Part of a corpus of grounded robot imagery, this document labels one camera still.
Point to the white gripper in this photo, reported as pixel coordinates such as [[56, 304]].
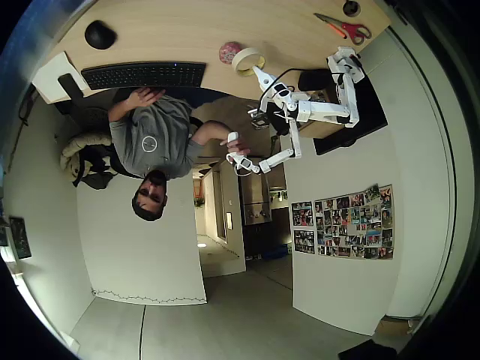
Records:
[[265, 79]]

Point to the yellow tape roll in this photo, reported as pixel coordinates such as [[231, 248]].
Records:
[[240, 56]]

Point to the white leader arm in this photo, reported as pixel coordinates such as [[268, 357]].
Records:
[[296, 139]]

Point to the man's right forearm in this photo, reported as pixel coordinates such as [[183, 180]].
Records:
[[210, 132]]

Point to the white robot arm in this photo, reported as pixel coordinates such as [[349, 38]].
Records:
[[326, 110]]

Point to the man's left forearm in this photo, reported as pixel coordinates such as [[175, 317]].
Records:
[[118, 111]]

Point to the pink round object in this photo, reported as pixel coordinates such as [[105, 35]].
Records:
[[226, 52]]

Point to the man's right hand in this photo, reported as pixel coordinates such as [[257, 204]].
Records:
[[238, 147]]

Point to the man's left hand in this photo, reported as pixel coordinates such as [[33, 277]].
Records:
[[144, 97]]

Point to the black rounded object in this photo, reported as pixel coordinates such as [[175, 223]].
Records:
[[315, 79]]

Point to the black flat panel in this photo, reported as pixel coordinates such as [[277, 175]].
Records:
[[337, 142]]

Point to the black desk grommet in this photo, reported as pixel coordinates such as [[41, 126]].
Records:
[[351, 7]]

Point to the black keyboard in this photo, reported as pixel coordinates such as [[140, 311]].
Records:
[[144, 75]]

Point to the stainless steel fridge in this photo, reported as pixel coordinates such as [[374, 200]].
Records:
[[255, 198]]

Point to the man in grey sweatshirt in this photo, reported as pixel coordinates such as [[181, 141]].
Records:
[[150, 131]]

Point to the small photo sheet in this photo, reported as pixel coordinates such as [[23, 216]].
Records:
[[304, 242], [302, 213]]

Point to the large photo collage board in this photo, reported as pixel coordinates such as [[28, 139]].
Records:
[[354, 221]]

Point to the black computer mouse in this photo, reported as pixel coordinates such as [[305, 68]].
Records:
[[99, 34]]

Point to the black bag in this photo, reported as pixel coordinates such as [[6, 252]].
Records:
[[95, 168]]

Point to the cream padded jacket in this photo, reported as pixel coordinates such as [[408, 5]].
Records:
[[80, 146]]

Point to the white paper sheet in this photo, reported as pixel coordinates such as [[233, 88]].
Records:
[[52, 75]]

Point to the dark framed picture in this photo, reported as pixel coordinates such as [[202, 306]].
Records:
[[20, 238]]

